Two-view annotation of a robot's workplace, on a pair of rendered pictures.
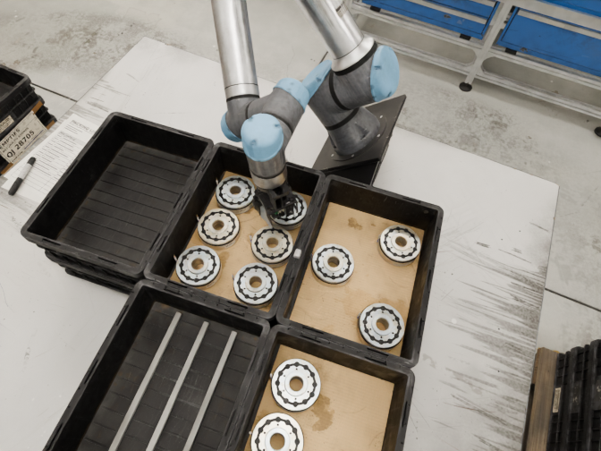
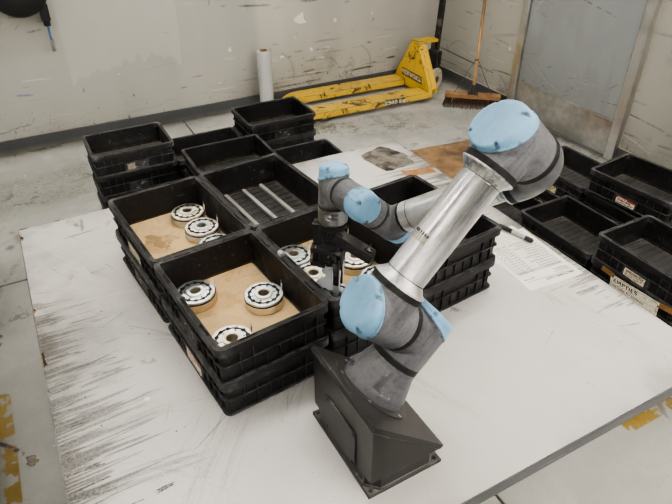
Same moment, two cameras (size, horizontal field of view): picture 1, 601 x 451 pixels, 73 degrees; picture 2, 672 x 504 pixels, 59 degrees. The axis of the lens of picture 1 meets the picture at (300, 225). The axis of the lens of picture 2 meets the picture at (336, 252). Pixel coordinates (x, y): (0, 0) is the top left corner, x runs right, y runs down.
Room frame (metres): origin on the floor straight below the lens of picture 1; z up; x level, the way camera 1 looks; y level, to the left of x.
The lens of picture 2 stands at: (1.37, -0.84, 1.84)
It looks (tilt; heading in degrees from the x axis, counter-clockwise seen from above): 35 degrees down; 133
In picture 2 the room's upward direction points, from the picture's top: straight up
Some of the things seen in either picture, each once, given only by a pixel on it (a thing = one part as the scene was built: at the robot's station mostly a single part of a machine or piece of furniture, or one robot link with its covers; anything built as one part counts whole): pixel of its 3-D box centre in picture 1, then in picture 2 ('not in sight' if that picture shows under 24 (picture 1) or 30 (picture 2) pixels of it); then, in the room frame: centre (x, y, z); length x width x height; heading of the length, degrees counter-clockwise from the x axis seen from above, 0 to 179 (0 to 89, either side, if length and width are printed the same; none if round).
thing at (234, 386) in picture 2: not in sight; (243, 332); (0.40, -0.16, 0.76); 0.40 x 0.30 x 0.12; 167
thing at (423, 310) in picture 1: (365, 261); (237, 286); (0.40, -0.16, 0.92); 0.40 x 0.30 x 0.02; 167
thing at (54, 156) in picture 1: (63, 158); (524, 255); (0.74, 0.76, 0.70); 0.33 x 0.23 x 0.01; 161
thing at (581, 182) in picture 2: not in sight; (565, 194); (0.41, 1.95, 0.31); 0.40 x 0.30 x 0.34; 162
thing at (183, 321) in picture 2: (361, 270); (239, 301); (0.40, -0.16, 0.87); 0.40 x 0.30 x 0.11; 167
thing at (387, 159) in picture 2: not in sight; (386, 156); (-0.06, 1.02, 0.71); 0.22 x 0.19 x 0.01; 161
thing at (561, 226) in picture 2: not in sight; (568, 254); (0.67, 1.44, 0.31); 0.40 x 0.30 x 0.34; 161
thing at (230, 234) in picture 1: (218, 225); (355, 257); (0.48, 0.20, 0.86); 0.10 x 0.10 x 0.01
